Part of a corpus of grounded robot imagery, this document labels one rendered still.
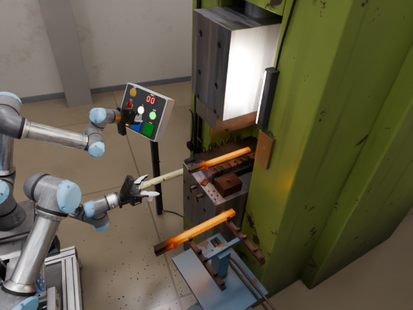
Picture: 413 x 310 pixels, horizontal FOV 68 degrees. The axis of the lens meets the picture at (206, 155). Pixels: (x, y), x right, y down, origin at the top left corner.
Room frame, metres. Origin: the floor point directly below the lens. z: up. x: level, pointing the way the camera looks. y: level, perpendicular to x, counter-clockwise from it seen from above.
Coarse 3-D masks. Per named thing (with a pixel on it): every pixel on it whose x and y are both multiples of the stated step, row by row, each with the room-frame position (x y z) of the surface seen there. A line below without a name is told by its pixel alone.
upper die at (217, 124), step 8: (200, 104) 1.33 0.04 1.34; (200, 112) 1.33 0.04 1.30; (208, 112) 1.27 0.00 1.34; (256, 112) 1.33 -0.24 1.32; (208, 120) 1.26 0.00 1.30; (216, 120) 1.21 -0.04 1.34; (232, 120) 1.26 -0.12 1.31; (240, 120) 1.28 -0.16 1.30; (248, 120) 1.31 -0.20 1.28; (216, 128) 1.21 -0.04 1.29; (224, 128) 1.23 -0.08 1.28
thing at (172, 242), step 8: (216, 216) 0.92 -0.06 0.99; (224, 216) 0.92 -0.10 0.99; (232, 216) 0.94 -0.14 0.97; (200, 224) 0.87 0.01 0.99; (208, 224) 0.87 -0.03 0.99; (216, 224) 0.88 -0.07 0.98; (184, 232) 0.81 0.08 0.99; (192, 232) 0.82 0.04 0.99; (200, 232) 0.83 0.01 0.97; (168, 240) 0.76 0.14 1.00; (176, 240) 0.77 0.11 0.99; (184, 240) 0.79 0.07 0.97; (160, 248) 0.72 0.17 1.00; (168, 248) 0.75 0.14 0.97
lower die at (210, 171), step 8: (232, 144) 1.49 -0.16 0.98; (240, 144) 1.49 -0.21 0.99; (248, 144) 1.49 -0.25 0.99; (256, 144) 1.48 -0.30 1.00; (208, 152) 1.40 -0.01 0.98; (216, 152) 1.40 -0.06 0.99; (224, 152) 1.40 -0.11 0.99; (248, 152) 1.40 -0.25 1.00; (200, 160) 1.31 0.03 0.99; (208, 160) 1.31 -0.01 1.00; (224, 160) 1.32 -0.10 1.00; (232, 160) 1.33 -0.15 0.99; (240, 160) 1.33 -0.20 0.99; (248, 160) 1.34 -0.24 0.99; (208, 168) 1.25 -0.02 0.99; (216, 168) 1.25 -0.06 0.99; (232, 168) 1.28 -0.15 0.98; (208, 176) 1.23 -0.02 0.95
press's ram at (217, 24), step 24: (216, 24) 1.25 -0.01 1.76; (240, 24) 1.25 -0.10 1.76; (264, 24) 1.26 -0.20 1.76; (192, 48) 1.41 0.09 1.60; (216, 48) 1.24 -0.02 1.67; (240, 48) 1.19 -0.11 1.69; (264, 48) 1.26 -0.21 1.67; (192, 72) 1.41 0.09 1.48; (216, 72) 1.23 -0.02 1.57; (240, 72) 1.20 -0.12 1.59; (264, 72) 1.26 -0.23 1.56; (216, 96) 1.22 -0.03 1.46; (240, 96) 1.21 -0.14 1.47
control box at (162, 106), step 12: (132, 84) 1.77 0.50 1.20; (132, 96) 1.72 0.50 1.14; (144, 96) 1.69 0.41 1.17; (156, 96) 1.65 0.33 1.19; (132, 108) 1.68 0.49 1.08; (144, 108) 1.64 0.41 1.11; (156, 108) 1.61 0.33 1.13; (168, 108) 1.62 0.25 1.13; (144, 120) 1.60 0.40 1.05; (156, 120) 1.57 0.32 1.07; (168, 120) 1.61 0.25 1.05; (156, 132) 1.52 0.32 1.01
